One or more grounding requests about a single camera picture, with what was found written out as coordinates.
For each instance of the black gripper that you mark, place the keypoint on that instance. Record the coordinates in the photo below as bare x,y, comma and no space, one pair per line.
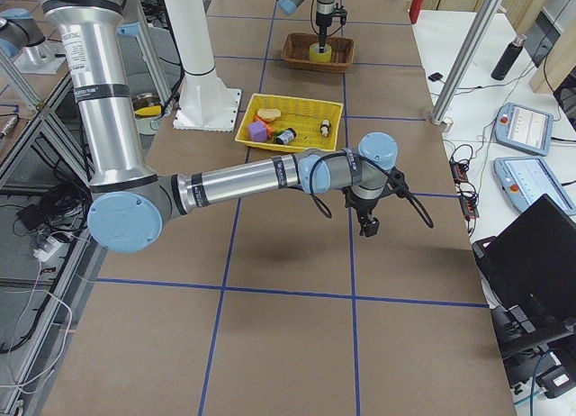
364,207
322,30

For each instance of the small black puck device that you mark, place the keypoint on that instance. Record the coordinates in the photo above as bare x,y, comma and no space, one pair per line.
435,77

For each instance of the panda figurine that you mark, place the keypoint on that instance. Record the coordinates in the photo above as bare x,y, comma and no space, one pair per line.
325,128

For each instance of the toy bread croissant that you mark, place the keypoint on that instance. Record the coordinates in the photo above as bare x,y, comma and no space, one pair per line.
269,114

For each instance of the orange toy carrot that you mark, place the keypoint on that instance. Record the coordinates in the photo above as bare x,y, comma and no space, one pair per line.
269,129

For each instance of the brown wicker basket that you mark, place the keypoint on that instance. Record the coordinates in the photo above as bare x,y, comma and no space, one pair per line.
296,53

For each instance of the aluminium frame post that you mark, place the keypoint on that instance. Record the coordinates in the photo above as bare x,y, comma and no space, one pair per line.
471,43

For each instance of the small black-capped bottle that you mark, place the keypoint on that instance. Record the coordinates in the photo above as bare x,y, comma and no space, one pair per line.
285,137

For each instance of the black water bottle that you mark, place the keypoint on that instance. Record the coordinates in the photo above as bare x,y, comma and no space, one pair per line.
508,57

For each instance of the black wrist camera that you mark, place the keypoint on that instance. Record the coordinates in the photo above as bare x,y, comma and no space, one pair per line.
369,225

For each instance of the teach pendant tablet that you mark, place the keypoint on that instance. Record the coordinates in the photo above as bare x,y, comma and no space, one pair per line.
524,128
525,179

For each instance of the far teach pendant tablet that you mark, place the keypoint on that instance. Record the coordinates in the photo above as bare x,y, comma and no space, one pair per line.
524,128

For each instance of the purple foam cube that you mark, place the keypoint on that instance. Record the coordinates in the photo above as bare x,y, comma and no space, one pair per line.
257,132

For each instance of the near teach pendant tablet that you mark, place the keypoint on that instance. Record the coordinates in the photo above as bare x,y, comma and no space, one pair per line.
525,179

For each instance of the red cylinder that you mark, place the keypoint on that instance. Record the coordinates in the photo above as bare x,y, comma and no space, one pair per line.
414,9

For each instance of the clear tape roll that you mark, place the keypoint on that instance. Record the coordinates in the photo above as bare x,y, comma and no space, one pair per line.
320,54

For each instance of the black laptop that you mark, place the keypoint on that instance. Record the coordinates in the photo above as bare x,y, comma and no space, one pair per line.
531,266

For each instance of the yellow woven basket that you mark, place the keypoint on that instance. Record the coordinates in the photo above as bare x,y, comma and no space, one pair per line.
304,115

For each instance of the steel bowl with corn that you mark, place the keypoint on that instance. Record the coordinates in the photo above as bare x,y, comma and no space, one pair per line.
148,113

